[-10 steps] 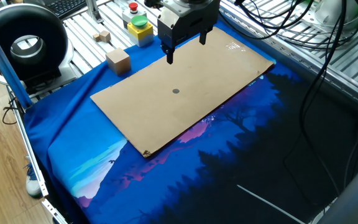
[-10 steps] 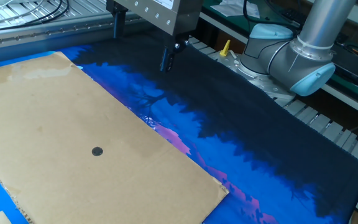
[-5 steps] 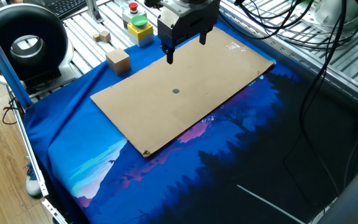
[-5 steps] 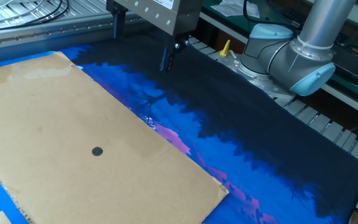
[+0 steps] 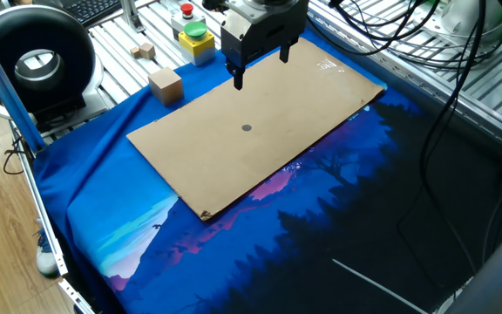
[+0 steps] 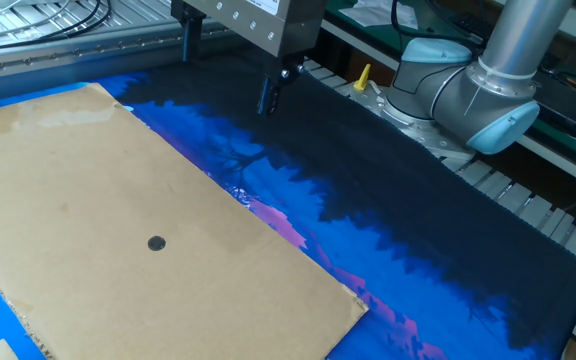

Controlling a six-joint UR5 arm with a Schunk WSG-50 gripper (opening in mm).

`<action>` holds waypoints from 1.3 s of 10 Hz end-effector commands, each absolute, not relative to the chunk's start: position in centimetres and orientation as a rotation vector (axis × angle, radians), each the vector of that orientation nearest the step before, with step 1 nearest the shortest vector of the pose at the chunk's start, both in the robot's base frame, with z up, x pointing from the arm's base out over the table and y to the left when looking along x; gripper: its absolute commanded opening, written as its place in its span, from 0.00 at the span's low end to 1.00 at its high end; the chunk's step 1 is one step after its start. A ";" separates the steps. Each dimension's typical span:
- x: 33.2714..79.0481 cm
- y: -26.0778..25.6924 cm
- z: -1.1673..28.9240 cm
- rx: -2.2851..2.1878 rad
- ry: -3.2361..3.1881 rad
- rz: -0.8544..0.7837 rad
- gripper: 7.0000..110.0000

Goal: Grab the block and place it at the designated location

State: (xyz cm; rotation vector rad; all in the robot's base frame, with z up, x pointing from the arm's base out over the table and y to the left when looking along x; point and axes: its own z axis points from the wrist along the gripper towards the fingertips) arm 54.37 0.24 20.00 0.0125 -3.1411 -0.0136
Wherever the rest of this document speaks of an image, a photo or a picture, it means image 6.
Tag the silver metal gripper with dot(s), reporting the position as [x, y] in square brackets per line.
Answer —
[253, 20]

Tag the silver grey UR5 robot arm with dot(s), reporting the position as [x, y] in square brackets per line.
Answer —
[508, 45]

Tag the yellow plastic clip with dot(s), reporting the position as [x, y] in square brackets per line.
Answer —
[363, 79]

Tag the white paper sheet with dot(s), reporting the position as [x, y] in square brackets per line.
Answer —
[373, 12]

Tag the brown cardboard sheet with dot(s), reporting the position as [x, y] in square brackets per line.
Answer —
[118, 200]

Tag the black round dot marker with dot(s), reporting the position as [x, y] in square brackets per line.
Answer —
[156, 243]

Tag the silver robot mounting plate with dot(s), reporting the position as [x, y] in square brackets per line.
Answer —
[428, 135]

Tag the blue landscape print cloth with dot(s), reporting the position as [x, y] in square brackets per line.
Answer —
[393, 210]

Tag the white zip tie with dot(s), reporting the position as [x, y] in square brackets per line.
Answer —
[503, 74]

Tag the black flat case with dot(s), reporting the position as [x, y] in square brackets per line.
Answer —
[568, 107]

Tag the aluminium frame rail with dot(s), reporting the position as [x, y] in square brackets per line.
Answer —
[68, 52]

